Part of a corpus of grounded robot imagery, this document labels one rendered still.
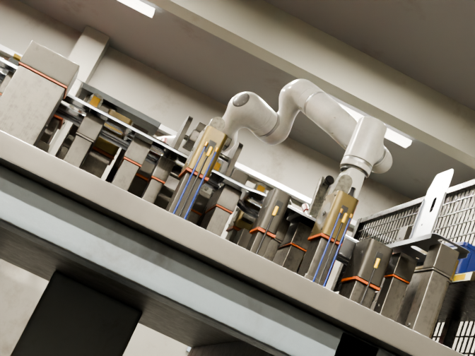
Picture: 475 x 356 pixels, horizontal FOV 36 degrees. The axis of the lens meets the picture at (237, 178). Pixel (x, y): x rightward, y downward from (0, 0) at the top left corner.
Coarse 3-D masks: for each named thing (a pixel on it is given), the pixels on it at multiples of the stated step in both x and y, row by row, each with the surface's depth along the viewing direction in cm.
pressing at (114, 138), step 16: (0, 64) 180; (0, 80) 192; (64, 112) 195; (80, 112) 188; (96, 112) 183; (128, 128) 184; (128, 144) 196; (160, 144) 181; (224, 176) 184; (256, 192) 185; (240, 208) 203; (256, 208) 201; (288, 208) 189; (352, 240) 188; (336, 256) 210
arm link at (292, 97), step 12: (288, 84) 230; (300, 84) 226; (312, 84) 226; (288, 96) 228; (300, 96) 223; (288, 108) 229; (300, 108) 224; (288, 120) 232; (276, 132) 236; (288, 132) 237
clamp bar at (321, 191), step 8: (328, 176) 217; (320, 184) 218; (328, 184) 217; (320, 192) 218; (328, 192) 218; (312, 200) 217; (320, 200) 218; (312, 208) 214; (320, 208) 216; (312, 216) 215
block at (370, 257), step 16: (368, 240) 178; (352, 256) 182; (368, 256) 176; (384, 256) 177; (352, 272) 178; (368, 272) 175; (384, 272) 176; (352, 288) 174; (368, 288) 175; (368, 304) 174
